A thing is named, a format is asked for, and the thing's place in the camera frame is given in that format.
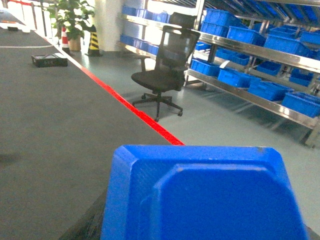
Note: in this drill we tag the blue plastic tray part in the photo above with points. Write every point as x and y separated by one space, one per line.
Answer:
166 192

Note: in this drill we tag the steel shelf rack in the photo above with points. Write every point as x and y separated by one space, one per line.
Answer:
271 39

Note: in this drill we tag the black office chair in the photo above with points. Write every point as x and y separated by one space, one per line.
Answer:
178 42

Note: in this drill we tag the yellow black striped cone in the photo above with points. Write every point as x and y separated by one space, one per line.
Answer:
93 48

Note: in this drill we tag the red white traffic cone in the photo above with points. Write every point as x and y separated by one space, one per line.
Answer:
65 43

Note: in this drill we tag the black rectangular case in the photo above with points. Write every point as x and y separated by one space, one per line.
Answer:
50 60

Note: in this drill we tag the potted green plant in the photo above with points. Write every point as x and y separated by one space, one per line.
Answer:
73 15

